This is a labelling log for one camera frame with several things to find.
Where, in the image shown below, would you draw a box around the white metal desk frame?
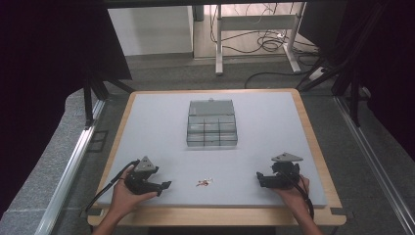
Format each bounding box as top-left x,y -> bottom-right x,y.
214,3 -> 303,76

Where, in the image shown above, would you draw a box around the aluminium rail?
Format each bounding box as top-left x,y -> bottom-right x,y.
333,95 -> 415,235
33,99 -> 107,235

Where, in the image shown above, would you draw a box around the grey foam mat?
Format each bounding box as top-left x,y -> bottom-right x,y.
96,91 -> 329,210

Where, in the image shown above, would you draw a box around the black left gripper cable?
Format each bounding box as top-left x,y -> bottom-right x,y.
84,159 -> 141,213

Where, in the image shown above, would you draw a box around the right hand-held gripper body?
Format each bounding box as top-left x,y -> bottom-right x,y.
260,152 -> 304,190

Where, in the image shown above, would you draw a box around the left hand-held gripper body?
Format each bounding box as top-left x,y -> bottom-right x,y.
124,155 -> 164,196

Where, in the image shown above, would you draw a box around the white cabinet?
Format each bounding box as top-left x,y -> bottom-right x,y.
107,5 -> 195,57

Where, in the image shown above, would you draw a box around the dark curtain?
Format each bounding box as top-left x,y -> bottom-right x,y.
298,0 -> 415,161
0,0 -> 133,218

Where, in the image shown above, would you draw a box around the black floor cables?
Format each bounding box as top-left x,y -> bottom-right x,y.
208,3 -> 327,90

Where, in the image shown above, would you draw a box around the person's left hand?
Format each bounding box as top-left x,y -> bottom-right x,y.
108,164 -> 159,220

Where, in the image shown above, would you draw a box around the wooden table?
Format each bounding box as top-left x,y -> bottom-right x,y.
86,87 -> 347,227

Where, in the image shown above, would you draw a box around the black tripod stand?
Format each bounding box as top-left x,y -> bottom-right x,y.
295,3 -> 390,128
81,65 -> 135,129

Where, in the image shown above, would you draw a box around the small red and white pieces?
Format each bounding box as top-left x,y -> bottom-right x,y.
195,177 -> 214,188

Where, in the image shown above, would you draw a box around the person's right hand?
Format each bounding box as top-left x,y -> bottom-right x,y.
271,173 -> 311,213

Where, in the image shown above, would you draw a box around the white power strip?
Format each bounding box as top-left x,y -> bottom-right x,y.
307,66 -> 327,82

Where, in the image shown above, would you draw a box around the clear plastic compartment box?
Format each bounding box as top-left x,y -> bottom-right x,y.
186,98 -> 239,148

